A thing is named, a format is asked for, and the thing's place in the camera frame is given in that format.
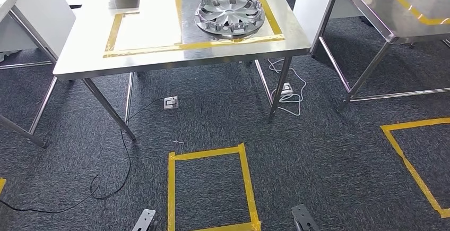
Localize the silver wheel hubcap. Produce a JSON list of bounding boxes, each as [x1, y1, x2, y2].
[[194, 0, 265, 40]]

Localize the steel workbench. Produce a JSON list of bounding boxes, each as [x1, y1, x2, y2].
[[0, 0, 59, 149], [53, 0, 312, 143]]

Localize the yellow floor tape square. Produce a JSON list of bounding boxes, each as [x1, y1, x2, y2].
[[379, 117, 450, 219], [167, 142, 262, 231]]

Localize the white panel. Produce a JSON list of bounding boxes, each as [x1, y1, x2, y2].
[[292, 0, 363, 45], [0, 0, 77, 63]]

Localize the black floor cable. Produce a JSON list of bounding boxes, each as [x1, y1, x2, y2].
[[0, 97, 165, 215]]

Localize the white floor cable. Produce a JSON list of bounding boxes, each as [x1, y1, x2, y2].
[[267, 58, 308, 117]]

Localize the steel tube frame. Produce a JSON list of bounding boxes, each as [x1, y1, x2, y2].
[[311, 0, 450, 113]]

